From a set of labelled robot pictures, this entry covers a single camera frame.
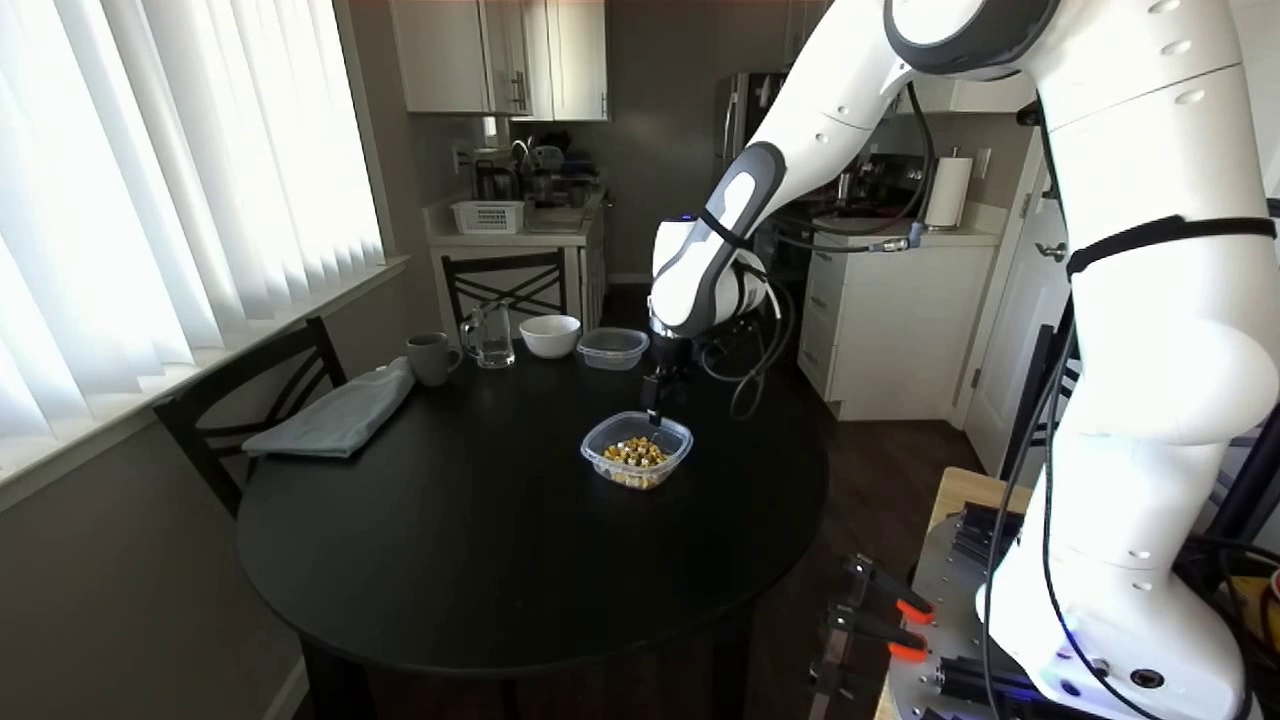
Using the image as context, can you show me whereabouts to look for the black chair behind table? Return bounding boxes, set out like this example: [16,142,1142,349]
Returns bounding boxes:
[439,251,566,329]

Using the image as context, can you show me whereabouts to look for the grey mug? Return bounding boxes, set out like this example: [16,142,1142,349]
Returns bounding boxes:
[404,335,461,387]

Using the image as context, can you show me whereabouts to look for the white dish tub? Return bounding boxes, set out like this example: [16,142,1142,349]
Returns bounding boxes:
[450,199,525,235]

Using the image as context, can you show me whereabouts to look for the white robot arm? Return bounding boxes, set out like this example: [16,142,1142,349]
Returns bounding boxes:
[638,0,1061,412]

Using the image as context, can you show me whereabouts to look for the lidded clear plastic container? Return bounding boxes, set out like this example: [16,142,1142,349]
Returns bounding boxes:
[577,329,646,372]

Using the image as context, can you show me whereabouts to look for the folded grey cloth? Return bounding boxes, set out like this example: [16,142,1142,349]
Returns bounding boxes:
[242,356,414,459]

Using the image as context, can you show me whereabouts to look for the white upper cabinets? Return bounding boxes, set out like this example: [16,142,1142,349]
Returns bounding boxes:
[389,0,609,119]

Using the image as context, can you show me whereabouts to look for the round black table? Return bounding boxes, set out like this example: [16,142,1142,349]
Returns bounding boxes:
[237,359,829,675]

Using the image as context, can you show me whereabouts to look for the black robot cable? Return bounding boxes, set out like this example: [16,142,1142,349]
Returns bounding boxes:
[696,271,798,423]

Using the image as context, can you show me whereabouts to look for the white vertical blinds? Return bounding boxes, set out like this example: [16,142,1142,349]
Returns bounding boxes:
[0,0,385,440]

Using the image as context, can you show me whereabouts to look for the coffee maker appliances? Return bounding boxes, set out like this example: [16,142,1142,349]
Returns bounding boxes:
[466,134,602,210]

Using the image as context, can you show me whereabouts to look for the white door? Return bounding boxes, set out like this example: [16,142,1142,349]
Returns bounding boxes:
[964,136,1066,475]

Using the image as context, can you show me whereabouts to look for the black chair by window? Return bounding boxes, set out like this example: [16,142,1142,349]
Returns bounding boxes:
[156,318,347,511]

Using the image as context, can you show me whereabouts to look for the orange black clamp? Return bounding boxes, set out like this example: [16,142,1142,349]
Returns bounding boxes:
[807,552,936,708]

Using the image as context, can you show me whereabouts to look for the yellow food pieces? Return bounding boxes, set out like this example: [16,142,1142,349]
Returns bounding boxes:
[602,435,666,488]

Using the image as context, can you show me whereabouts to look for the clear plastic bowl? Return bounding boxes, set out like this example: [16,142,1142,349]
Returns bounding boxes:
[580,412,696,494]

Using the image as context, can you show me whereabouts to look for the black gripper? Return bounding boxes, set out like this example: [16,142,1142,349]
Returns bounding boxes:
[638,335,691,412]

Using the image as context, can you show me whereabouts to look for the white ceramic bowl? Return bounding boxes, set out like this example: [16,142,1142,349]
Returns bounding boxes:
[521,314,580,359]

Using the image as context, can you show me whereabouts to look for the paper towel roll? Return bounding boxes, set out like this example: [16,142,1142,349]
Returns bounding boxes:
[922,156,971,230]

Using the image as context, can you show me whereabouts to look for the white kitchen counter cabinet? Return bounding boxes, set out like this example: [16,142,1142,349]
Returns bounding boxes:
[423,199,602,333]

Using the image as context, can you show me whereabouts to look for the clear drinking glass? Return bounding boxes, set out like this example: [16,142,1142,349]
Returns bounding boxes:
[470,303,515,368]

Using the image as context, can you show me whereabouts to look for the white island cabinet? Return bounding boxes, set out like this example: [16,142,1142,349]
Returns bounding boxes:
[795,234,997,421]

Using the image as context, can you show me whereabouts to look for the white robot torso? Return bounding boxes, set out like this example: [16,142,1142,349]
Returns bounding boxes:
[980,0,1280,720]

